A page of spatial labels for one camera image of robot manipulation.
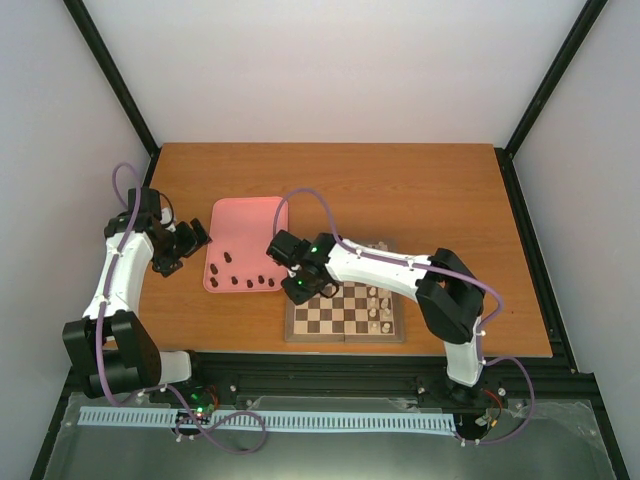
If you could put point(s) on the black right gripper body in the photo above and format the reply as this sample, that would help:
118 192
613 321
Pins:
304 291

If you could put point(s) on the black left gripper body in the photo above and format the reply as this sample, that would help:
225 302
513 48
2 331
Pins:
177 247

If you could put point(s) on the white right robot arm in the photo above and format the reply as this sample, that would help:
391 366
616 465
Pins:
450 298

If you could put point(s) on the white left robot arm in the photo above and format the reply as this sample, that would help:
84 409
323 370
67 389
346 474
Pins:
108 345

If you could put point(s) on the wooden chess board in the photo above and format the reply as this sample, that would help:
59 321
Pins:
341 319

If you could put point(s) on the row of white chess pieces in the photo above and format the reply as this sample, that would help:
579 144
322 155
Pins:
379 304

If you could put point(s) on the pink plastic tray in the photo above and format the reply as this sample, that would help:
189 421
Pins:
244 227

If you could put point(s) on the light blue cable duct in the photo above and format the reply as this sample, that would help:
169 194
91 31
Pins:
272 421

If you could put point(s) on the black aluminium frame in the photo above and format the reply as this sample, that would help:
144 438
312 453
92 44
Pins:
331 376

